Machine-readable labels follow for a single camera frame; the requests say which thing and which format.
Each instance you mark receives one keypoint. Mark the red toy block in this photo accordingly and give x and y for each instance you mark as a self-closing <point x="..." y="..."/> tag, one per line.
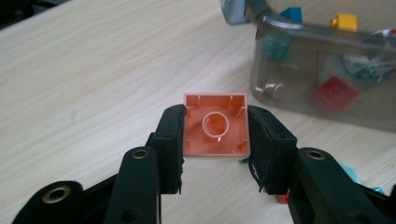
<point x="335" y="93"/>
<point x="282" y="197"/>

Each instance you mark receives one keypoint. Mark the green toy block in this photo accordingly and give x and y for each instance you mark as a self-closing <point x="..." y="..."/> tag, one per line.
<point x="244" y="160"/>

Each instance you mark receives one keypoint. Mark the white and black toy car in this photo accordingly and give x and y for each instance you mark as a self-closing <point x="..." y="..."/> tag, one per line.
<point x="367" y="67"/>

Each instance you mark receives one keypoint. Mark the light teal toy block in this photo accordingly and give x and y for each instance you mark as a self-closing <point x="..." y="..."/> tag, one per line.
<point x="350" y="174"/>

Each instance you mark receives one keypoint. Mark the salmon square toy block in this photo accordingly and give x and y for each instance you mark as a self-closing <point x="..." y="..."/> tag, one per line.
<point x="199" y="146"/>

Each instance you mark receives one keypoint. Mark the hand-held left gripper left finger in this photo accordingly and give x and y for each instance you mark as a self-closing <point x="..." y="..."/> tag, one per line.
<point x="169" y="149"/>

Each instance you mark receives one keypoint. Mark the orange toy block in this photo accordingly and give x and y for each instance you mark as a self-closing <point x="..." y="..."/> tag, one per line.
<point x="344" y="21"/>

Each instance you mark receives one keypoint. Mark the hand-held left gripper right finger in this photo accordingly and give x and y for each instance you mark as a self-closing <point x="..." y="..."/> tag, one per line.
<point x="271" y="152"/>

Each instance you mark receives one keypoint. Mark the translucent grey storage box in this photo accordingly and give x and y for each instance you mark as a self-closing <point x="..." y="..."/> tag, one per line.
<point x="295" y="102"/>

